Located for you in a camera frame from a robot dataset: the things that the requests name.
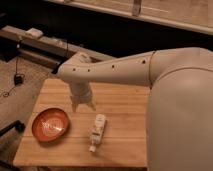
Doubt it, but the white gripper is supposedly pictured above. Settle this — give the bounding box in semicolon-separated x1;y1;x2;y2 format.
69;83;96;112

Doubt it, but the white plastic bottle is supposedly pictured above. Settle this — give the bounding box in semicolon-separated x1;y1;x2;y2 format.
89;114;106;153

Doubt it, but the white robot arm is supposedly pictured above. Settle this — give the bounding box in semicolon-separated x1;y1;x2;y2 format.
57;47;213;171

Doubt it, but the red ceramic bowl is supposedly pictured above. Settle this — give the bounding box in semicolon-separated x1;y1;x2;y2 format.
31;108;70;142

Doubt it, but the long wooden beam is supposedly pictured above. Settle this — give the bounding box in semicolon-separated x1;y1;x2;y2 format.
0;26;113;68

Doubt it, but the black power adapter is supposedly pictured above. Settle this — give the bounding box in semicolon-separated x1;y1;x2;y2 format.
14;74;24;86

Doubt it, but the small white block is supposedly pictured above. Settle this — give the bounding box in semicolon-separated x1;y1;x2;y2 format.
26;28;43;38

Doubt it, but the black cable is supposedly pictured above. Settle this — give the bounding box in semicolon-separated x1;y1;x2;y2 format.
0;41;23;99

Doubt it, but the wooden wall shelf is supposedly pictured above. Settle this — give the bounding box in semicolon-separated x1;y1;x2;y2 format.
45;0;213;36

